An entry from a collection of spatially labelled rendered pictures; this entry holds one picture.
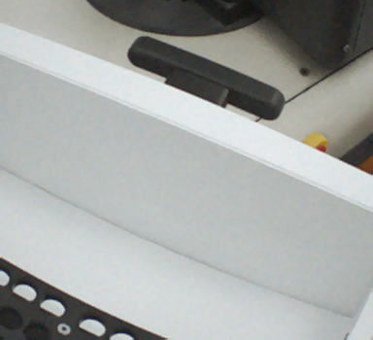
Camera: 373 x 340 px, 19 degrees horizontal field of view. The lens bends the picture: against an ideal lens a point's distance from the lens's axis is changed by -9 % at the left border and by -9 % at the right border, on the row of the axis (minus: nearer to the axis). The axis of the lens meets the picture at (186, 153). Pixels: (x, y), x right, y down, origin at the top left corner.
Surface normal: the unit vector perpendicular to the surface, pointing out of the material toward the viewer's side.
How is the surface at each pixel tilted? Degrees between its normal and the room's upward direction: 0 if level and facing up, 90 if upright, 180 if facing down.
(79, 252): 0
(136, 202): 90
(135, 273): 0
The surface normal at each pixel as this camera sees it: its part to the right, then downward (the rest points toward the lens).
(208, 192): -0.40, 0.72
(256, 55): 0.11, -0.58
